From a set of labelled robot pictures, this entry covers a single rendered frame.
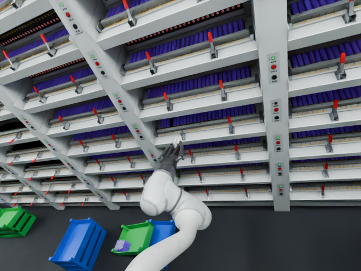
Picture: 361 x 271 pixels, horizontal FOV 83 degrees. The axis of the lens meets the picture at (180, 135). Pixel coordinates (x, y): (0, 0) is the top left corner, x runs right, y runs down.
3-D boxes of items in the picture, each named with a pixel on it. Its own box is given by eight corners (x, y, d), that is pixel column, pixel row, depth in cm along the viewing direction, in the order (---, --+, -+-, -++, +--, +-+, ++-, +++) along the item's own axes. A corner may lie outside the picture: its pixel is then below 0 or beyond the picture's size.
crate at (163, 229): (167, 269, 134) (163, 265, 130) (141, 266, 142) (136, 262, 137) (176, 225, 156) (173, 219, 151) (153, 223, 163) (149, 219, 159)
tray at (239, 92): (263, 101, 89) (261, 81, 77) (143, 122, 110) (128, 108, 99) (258, 67, 98) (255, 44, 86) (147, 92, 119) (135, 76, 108)
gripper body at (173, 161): (160, 176, 92) (166, 162, 99) (178, 175, 89) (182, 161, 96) (154, 163, 88) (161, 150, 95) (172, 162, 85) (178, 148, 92)
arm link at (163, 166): (175, 186, 84) (179, 176, 89) (168, 169, 80) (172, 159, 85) (156, 186, 88) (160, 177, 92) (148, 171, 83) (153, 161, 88)
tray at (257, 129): (266, 135, 100) (266, 126, 92) (157, 148, 122) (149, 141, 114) (261, 101, 109) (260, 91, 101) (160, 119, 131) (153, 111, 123)
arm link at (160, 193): (145, 178, 86) (171, 194, 88) (130, 209, 74) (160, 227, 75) (157, 165, 80) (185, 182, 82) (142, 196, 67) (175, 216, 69)
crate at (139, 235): (118, 256, 153) (110, 251, 149) (128, 229, 168) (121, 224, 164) (146, 254, 137) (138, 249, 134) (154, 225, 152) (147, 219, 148)
